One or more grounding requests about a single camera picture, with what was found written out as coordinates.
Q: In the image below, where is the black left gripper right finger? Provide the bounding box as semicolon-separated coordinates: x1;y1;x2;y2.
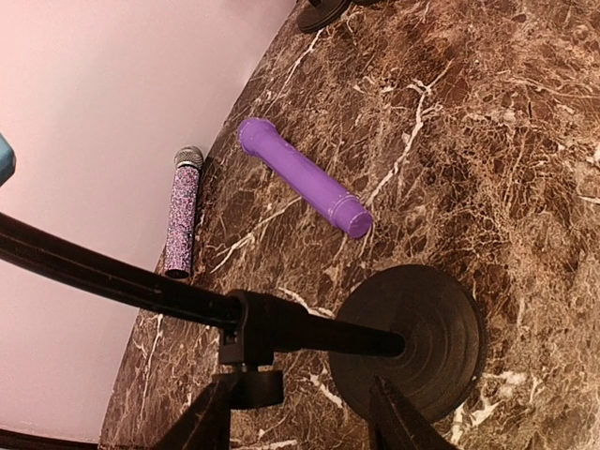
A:
367;376;456;450

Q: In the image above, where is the light blue microphone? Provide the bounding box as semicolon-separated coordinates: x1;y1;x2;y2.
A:
0;135;16;186

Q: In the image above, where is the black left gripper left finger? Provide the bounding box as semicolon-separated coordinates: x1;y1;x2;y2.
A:
154;374;237;450

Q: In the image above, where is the purple microphone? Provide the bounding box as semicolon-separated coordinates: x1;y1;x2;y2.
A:
238;118;373;239

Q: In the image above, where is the rhinestone silver-head microphone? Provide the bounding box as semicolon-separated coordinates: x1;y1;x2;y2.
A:
164;146;203;279

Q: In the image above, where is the black stand holding blue microphone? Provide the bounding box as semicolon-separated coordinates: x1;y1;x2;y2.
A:
1;216;488;422

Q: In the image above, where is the black stand holding white microphone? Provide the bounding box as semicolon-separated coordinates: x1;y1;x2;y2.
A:
296;0;351;34

